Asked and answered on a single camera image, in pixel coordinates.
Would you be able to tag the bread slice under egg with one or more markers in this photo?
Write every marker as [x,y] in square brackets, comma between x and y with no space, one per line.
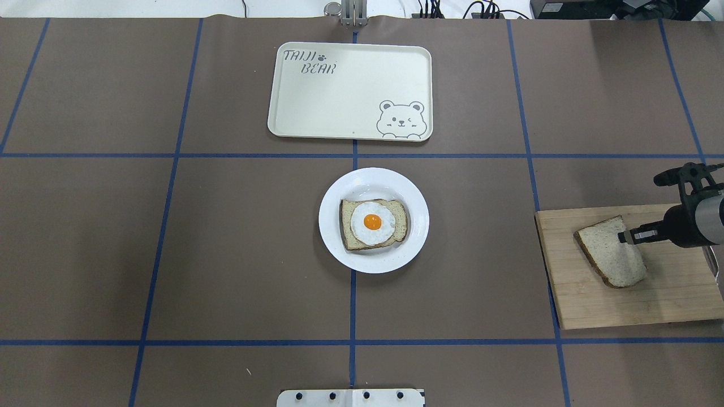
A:
[354,245]

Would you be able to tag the wooden cutting board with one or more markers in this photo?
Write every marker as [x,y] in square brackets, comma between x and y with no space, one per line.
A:
[597,281]

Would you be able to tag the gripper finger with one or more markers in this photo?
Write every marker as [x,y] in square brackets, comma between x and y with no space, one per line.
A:
[638,236]

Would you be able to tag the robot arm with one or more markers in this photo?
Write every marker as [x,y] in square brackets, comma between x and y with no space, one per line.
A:
[696,221]

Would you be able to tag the metal clamp at table edge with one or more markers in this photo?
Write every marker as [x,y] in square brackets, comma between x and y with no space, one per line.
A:
[351,13]

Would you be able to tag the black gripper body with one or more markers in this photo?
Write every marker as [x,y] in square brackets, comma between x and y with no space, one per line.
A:
[680,226]

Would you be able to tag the bread slice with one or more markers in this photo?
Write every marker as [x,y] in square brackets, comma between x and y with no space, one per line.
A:
[619,265]
[354,245]

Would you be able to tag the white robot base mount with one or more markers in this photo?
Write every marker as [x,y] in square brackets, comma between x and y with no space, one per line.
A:
[352,397]

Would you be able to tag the fried egg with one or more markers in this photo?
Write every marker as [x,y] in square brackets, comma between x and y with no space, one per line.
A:
[373,223]

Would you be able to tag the black equipment box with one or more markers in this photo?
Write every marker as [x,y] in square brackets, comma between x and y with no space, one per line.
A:
[616,10]

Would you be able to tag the white round plate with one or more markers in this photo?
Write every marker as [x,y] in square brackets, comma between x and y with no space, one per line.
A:
[370,184]

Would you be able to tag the cream bear serving tray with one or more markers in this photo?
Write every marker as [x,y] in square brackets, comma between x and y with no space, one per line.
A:
[352,91]

